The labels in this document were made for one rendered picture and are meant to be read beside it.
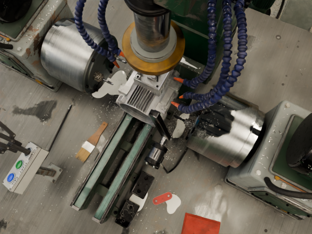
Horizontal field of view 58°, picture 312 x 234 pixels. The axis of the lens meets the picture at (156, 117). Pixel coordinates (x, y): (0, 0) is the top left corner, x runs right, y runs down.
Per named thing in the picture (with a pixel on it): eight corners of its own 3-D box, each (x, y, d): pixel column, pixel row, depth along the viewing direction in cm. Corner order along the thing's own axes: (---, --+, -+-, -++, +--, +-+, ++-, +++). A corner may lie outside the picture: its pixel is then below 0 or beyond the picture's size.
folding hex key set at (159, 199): (170, 190, 120) (170, 190, 118) (173, 198, 119) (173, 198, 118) (151, 198, 119) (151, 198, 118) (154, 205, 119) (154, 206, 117)
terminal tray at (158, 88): (149, 59, 106) (148, 49, 99) (174, 71, 105) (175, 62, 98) (133, 85, 104) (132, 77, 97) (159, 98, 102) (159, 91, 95)
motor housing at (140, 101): (142, 71, 122) (139, 49, 103) (181, 90, 119) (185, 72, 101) (119, 110, 117) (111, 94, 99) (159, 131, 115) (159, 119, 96)
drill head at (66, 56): (60, 25, 128) (38, -14, 104) (129, 59, 124) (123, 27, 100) (29, 69, 123) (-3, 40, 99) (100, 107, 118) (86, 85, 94)
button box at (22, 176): (40, 145, 105) (29, 139, 101) (49, 152, 101) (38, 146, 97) (13, 187, 101) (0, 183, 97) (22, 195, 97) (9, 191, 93)
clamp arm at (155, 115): (165, 132, 107) (152, 107, 84) (172, 135, 106) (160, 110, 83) (160, 139, 106) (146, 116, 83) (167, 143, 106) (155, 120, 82)
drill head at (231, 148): (190, 89, 120) (198, 63, 96) (280, 133, 115) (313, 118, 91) (163, 140, 114) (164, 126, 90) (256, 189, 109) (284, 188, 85)
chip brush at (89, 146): (101, 120, 129) (101, 119, 128) (110, 126, 128) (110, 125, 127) (74, 157, 124) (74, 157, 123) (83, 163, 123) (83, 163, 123)
